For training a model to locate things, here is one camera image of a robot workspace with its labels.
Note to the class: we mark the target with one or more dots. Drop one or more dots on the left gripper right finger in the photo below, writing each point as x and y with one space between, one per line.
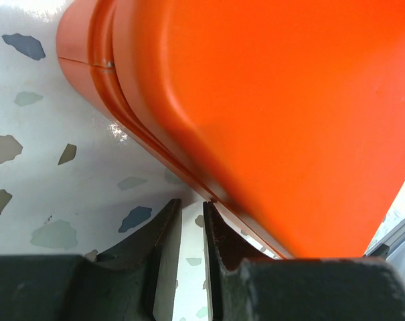
245 284

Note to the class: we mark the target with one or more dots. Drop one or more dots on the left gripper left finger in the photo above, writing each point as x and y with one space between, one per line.
133 280

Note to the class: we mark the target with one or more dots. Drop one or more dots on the orange box lid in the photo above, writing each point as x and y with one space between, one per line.
292 113

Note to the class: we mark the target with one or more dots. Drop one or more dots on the orange compartment cookie box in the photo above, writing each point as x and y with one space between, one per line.
97 52

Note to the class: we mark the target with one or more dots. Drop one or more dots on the aluminium frame rail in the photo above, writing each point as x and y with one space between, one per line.
392 248

